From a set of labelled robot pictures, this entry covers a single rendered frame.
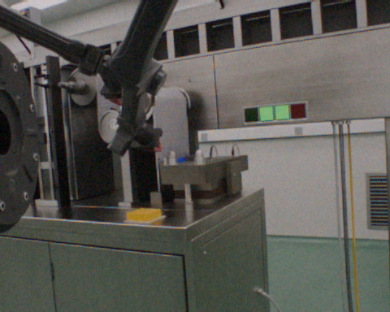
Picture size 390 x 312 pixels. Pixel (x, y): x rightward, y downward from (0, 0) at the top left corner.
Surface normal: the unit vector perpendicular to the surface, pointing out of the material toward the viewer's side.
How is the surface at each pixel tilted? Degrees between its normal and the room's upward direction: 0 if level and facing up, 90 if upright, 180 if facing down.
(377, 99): 90
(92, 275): 90
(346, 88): 90
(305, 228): 90
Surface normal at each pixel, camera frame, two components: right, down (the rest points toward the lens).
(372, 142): -0.45, 0.07
